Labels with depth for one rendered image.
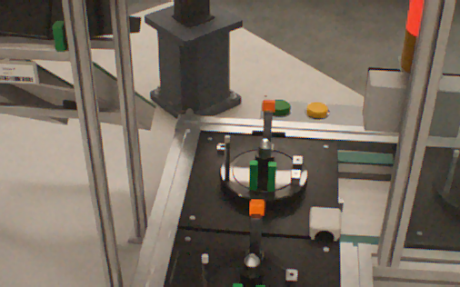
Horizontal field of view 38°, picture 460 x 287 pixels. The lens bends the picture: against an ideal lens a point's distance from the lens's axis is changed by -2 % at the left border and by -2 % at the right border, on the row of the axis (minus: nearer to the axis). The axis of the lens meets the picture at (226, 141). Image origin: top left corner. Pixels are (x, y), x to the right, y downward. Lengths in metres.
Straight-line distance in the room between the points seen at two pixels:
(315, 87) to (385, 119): 0.69
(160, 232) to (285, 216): 0.19
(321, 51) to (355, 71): 0.24
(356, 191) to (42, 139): 0.64
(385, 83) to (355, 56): 2.61
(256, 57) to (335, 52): 1.85
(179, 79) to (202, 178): 0.33
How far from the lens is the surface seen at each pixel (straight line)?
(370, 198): 1.17
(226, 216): 1.04
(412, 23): 0.81
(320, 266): 0.97
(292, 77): 1.58
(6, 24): 0.84
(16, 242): 1.20
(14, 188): 1.31
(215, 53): 1.37
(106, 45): 0.96
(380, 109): 0.86
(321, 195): 1.08
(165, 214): 1.07
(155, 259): 1.00
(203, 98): 1.41
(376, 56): 3.48
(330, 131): 1.24
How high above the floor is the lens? 1.67
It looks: 37 degrees down
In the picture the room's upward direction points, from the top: straight up
